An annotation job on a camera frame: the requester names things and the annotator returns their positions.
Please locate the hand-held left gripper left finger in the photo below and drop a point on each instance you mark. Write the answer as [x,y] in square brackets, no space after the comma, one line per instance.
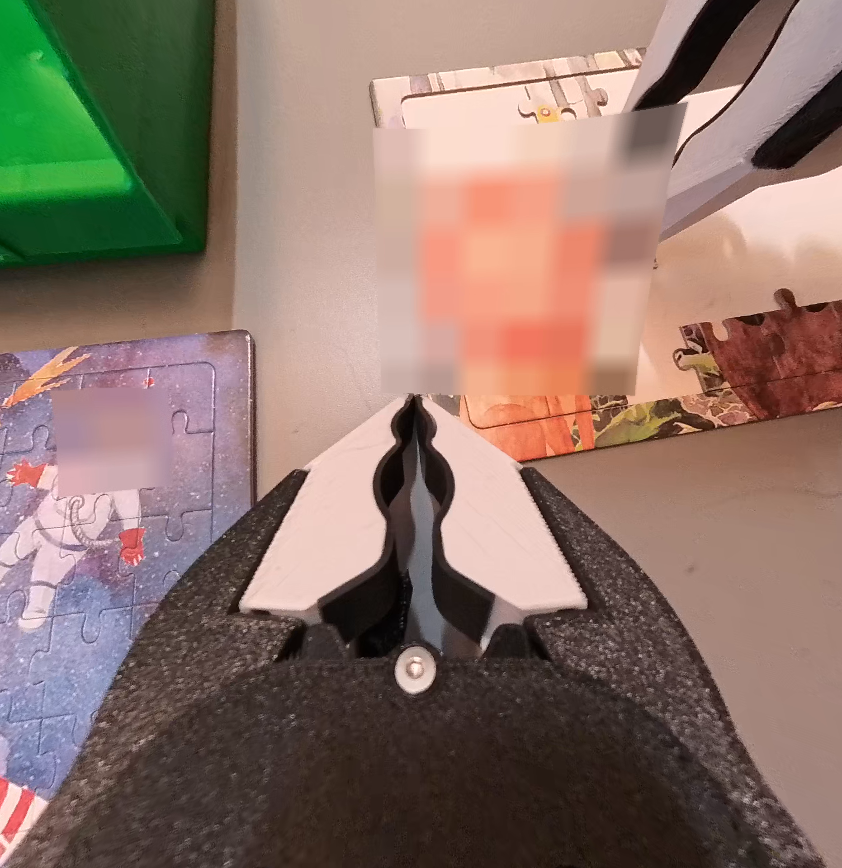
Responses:
[312,536]

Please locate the lion jigsaw puzzle board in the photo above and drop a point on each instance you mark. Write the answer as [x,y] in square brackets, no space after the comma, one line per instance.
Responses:
[733,271]

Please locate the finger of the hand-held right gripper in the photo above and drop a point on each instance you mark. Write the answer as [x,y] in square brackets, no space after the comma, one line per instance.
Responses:
[801,68]
[679,41]

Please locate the grey puzzle piece yellow dot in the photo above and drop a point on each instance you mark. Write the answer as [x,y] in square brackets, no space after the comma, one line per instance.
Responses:
[573,95]

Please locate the green plastic bin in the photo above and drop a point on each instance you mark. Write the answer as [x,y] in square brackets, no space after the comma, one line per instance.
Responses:
[88,135]

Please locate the astronaut jigsaw puzzle board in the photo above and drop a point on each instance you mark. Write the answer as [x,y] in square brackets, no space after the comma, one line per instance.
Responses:
[211,441]

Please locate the assembled brown trunk puzzle pieces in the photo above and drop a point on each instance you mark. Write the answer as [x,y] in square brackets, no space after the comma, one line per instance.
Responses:
[767,366]

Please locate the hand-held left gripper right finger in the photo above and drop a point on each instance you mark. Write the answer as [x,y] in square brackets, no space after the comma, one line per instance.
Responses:
[509,536]

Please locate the assembled lion puzzle pieces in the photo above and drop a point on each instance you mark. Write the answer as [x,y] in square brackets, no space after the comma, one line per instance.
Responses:
[523,420]

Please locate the grey desk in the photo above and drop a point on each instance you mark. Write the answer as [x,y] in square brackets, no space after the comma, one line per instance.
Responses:
[292,203]

